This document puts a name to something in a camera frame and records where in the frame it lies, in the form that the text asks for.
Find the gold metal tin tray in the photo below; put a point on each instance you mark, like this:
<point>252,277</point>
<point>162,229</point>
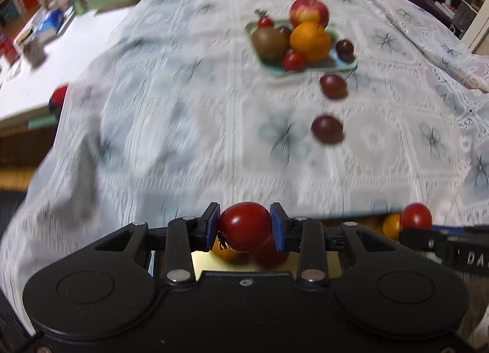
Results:
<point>198,261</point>

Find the red cherry tomato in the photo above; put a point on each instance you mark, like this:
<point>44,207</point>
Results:
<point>415,215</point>
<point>244,225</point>
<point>293,60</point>

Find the blue tissue box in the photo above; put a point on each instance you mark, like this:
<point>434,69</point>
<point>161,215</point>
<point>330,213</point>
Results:
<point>47,23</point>

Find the large dark red plum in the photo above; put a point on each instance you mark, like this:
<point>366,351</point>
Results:
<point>272,256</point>

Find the red apple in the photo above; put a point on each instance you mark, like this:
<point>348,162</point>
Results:
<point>308,10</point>

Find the brown kiwi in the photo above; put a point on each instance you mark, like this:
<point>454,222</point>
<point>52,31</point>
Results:
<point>269,43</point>

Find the red and blue ball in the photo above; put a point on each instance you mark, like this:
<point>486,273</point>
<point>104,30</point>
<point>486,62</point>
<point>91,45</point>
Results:
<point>59,98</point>

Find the small dark red fruit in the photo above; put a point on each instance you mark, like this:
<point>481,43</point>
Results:
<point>284,30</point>

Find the dark purple round fruit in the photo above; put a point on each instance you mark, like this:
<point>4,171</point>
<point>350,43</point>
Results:
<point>327,129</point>
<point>333,85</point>
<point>345,49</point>

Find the orange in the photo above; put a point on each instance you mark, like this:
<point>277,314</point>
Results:
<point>310,41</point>

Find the green box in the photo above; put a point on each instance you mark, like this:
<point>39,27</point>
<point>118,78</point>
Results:
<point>42,122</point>

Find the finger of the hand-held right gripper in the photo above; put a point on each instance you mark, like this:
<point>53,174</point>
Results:
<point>420,238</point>
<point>450,227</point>

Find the small orange cherry tomato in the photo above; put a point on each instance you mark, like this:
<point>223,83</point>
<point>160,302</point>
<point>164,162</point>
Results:
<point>391,226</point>

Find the white lace floral tablecloth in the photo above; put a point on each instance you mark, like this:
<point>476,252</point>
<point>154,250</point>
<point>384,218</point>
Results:
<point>183,108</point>

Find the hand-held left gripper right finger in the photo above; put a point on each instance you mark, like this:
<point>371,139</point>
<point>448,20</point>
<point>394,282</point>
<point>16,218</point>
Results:
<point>277,228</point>

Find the white side table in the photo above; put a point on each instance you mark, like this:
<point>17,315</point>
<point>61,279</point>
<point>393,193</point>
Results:
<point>49,81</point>

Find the pale green plate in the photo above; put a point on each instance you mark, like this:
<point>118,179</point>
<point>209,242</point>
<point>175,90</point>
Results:
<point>328,65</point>

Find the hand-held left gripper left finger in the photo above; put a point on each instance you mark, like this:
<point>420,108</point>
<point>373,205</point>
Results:
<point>212,227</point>

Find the small red stemmed tomato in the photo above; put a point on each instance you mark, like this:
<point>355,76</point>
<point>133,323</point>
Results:
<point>264,21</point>

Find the large orange cherry tomato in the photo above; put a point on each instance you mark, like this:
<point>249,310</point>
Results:
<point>225,251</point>

